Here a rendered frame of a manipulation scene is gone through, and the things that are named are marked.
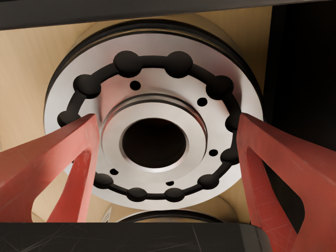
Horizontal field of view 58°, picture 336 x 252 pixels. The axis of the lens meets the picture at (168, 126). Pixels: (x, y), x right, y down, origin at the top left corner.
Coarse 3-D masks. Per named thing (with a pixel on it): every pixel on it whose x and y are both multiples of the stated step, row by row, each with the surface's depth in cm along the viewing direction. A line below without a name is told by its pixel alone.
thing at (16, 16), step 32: (0, 0) 4; (32, 0) 4; (64, 0) 4; (96, 0) 4; (128, 0) 4; (160, 0) 4; (192, 0) 4; (224, 0) 4; (256, 0) 4; (288, 0) 4; (320, 0) 4
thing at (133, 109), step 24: (144, 96) 13; (168, 96) 13; (120, 120) 13; (168, 120) 13; (192, 120) 13; (120, 144) 14; (192, 144) 14; (120, 168) 14; (144, 168) 14; (168, 168) 14; (192, 168) 14
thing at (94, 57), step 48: (96, 48) 12; (144, 48) 12; (192, 48) 12; (48, 96) 13; (96, 96) 13; (192, 96) 13; (240, 96) 13; (96, 192) 16; (144, 192) 17; (192, 192) 16
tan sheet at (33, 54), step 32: (0, 32) 14; (32, 32) 14; (64, 32) 14; (256, 32) 14; (0, 64) 15; (32, 64) 15; (256, 64) 15; (0, 96) 16; (32, 96) 16; (0, 128) 18; (32, 128) 18; (224, 192) 21
